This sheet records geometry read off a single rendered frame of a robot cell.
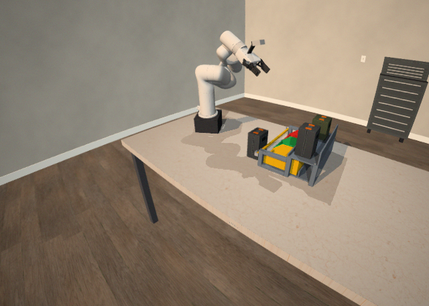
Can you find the grey metal shelf rack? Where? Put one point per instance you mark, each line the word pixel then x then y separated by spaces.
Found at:
pixel 311 168

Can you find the yellow open bin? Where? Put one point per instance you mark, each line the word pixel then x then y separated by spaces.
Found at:
pixel 283 150

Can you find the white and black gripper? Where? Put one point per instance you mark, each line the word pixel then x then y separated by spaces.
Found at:
pixel 249 61

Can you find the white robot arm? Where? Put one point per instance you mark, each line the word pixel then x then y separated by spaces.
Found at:
pixel 220 75

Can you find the green open bin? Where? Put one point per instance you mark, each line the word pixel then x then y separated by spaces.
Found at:
pixel 291 141

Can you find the red bin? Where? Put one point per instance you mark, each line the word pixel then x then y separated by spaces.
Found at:
pixel 293 134

